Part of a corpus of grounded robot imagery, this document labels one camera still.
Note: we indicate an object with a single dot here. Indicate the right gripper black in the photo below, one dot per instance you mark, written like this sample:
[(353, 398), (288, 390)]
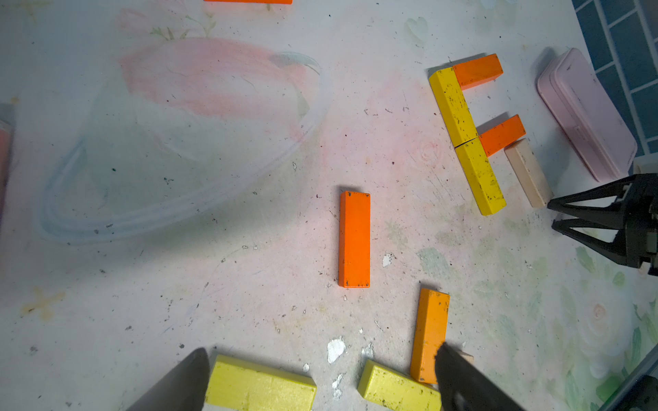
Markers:
[(636, 244)]

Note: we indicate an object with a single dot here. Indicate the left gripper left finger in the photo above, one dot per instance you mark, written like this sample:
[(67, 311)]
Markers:
[(183, 388)]

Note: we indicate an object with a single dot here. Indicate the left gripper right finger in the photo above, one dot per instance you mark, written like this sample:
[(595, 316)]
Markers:
[(463, 387)]

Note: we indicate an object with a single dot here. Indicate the light orange block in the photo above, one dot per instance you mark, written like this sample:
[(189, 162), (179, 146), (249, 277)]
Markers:
[(430, 334)]

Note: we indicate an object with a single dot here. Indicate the natural wood block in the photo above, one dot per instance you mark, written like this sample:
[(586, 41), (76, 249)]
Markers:
[(529, 173), (465, 358)]

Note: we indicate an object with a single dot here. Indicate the yellow block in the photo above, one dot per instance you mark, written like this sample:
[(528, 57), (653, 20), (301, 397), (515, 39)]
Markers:
[(390, 389), (453, 106), (481, 178), (243, 385)]

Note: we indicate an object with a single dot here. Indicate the pink eraser box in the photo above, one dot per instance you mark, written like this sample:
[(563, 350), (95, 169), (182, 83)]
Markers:
[(572, 92)]

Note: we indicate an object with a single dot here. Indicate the clear plastic lid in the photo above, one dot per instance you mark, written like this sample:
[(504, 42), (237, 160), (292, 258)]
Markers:
[(185, 126)]

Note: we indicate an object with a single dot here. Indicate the chalk box coloured sticks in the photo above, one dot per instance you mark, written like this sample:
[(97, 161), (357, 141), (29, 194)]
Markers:
[(6, 134)]

